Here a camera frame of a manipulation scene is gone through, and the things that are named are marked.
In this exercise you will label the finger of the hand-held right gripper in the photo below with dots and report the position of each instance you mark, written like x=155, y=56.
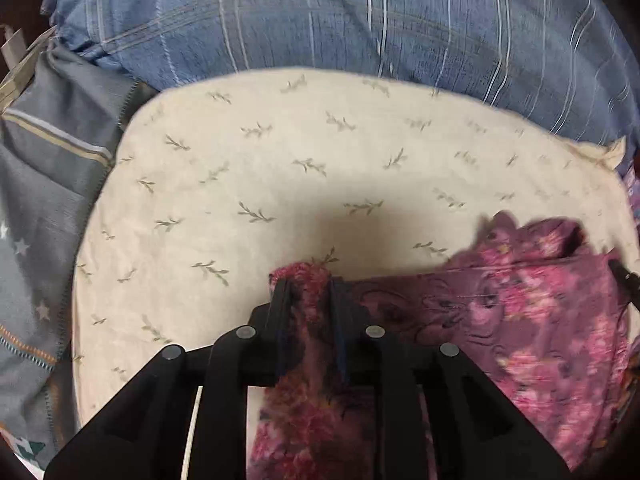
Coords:
x=629, y=280

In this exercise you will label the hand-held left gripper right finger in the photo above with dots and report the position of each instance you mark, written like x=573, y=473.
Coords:
x=341, y=325

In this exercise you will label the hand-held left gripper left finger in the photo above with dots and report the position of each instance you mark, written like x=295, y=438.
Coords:
x=283, y=320

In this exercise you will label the pink floral garment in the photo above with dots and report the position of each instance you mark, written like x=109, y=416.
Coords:
x=500, y=320

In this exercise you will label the purple floral bed sheet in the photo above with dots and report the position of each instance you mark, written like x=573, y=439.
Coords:
x=632, y=195

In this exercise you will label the cream leaf-print cloth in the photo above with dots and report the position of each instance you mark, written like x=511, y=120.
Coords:
x=280, y=175

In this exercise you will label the grey striped star-print cloth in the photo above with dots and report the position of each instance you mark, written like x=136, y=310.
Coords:
x=45, y=200

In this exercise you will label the stack of papers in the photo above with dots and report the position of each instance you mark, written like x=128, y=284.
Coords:
x=20, y=67

